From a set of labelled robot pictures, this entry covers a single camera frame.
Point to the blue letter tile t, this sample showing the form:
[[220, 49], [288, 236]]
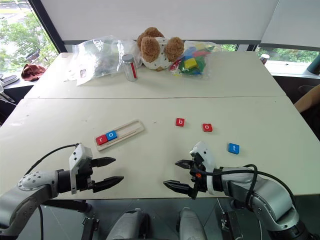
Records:
[[233, 148]]

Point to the grey rounded robot leg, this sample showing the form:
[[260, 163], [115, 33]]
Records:
[[191, 225], [130, 226]]

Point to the red letter tile o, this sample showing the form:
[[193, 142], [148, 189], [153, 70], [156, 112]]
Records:
[[207, 127]]

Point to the black table frame bracket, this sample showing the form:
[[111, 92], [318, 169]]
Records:
[[230, 225], [90, 226]]

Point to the red letter tile r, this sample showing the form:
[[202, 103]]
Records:
[[101, 140]]

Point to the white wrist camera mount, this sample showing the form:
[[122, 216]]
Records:
[[206, 156], [79, 160]]

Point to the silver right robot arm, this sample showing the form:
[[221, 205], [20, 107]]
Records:
[[265, 192]]

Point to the brown and white plush toy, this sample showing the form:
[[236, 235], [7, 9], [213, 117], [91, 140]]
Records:
[[157, 50]]

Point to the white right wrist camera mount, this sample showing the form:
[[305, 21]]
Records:
[[206, 156]]

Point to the clear jar with grey lid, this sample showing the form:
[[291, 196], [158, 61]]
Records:
[[129, 67]]

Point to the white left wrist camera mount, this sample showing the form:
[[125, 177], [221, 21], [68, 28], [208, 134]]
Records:
[[79, 160]]

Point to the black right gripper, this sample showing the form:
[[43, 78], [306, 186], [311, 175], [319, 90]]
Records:
[[196, 172]]

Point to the wooden letter tray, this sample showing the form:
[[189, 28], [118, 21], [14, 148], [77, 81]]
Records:
[[120, 135]]

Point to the red letter tile b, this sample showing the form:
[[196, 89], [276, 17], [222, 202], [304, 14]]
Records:
[[180, 122]]

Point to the clear plastic bag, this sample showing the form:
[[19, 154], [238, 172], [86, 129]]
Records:
[[100, 58]]

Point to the blue letter tile o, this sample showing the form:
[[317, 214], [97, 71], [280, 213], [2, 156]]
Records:
[[111, 135]]

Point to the dark cylinder on windowsill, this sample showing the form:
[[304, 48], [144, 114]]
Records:
[[264, 59]]

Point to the red-brown cloth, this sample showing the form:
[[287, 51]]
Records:
[[32, 72]]

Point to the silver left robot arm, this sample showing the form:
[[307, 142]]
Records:
[[30, 186]]

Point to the bag of coloured blocks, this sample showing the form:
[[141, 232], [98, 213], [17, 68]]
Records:
[[193, 61]]

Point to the white card with dark print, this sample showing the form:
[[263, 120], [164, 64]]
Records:
[[83, 73]]

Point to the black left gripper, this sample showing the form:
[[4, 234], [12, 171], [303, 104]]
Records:
[[83, 178]]

